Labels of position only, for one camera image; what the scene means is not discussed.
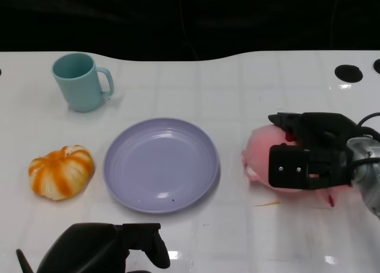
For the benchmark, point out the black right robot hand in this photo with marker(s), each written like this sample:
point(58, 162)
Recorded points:
point(323, 130)

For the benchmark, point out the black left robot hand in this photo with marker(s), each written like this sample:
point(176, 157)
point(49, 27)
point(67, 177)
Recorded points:
point(89, 249)

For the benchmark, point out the pink plush beaver doll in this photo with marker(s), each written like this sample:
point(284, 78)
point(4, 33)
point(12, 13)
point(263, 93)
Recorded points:
point(259, 145)

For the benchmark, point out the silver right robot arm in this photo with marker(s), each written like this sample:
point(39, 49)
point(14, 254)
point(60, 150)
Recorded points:
point(369, 181)

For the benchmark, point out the purple plastic plate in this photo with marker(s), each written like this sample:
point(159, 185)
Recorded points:
point(160, 163)

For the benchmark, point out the thin black rod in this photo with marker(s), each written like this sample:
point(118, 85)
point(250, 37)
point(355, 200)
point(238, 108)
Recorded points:
point(25, 261)

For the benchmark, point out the orange white striped pumpkin toy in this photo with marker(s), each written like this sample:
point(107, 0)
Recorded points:
point(60, 173)

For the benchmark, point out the teal plastic mug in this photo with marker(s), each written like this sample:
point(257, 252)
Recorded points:
point(81, 89)

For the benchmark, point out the black backdrop curtain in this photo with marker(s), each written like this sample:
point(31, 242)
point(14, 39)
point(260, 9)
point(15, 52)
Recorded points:
point(89, 17)

